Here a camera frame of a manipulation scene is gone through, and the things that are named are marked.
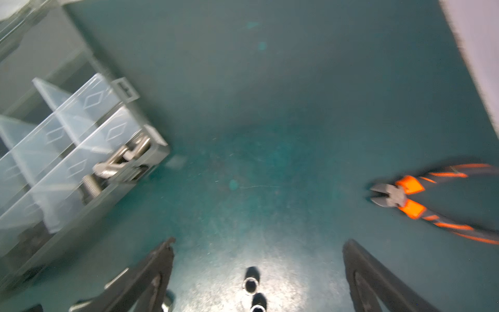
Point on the large silver hex bolt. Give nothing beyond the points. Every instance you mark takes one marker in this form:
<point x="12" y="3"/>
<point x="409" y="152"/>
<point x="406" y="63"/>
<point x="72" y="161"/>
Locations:
<point x="108" y="169"/>
<point x="92" y="186"/>
<point x="140" y="145"/>

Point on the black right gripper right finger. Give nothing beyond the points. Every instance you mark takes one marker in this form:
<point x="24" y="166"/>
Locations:
<point x="373" y="285"/>

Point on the black hex nut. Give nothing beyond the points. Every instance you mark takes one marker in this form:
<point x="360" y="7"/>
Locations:
<point x="251" y="282"/>
<point x="259" y="303"/>

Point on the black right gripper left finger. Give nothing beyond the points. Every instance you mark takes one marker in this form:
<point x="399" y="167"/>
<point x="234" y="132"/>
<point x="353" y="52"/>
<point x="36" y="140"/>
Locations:
<point x="138" y="288"/>

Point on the silver hex nut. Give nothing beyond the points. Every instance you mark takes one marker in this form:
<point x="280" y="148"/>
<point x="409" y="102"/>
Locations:
<point x="168" y="302"/>

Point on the clear plastic organizer box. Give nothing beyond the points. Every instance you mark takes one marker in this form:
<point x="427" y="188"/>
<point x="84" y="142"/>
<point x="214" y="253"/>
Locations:
<point x="63" y="110"/>

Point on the green table mat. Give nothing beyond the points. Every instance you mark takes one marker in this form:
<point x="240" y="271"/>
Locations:
<point x="281" y="115"/>

